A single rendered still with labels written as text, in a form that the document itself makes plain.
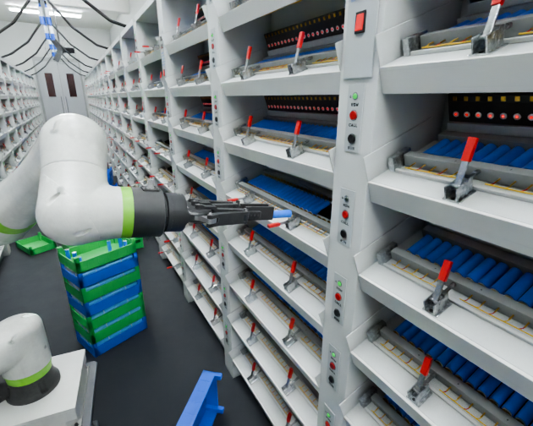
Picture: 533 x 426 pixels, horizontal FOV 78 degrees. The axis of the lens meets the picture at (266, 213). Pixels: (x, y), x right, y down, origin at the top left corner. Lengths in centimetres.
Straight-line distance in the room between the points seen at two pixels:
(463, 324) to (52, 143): 72
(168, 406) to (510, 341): 137
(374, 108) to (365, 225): 22
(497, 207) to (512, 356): 21
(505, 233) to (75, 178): 63
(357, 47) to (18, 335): 114
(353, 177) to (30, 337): 102
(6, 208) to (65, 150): 29
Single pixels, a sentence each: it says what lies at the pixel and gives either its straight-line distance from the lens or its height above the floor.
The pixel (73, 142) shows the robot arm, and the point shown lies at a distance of 64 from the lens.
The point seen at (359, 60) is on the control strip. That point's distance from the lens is 66.
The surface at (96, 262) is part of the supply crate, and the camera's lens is 179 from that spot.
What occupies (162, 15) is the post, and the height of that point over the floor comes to 162.
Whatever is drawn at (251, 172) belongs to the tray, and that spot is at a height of 97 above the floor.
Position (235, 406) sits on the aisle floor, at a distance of 164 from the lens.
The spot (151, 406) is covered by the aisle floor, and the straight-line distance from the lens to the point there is 171.
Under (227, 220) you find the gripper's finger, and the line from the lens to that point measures 65.
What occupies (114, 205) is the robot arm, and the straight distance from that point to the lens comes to 60.
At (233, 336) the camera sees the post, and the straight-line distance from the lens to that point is 159.
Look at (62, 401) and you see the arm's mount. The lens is 132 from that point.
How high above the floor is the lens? 125
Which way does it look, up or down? 19 degrees down
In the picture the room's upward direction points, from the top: straight up
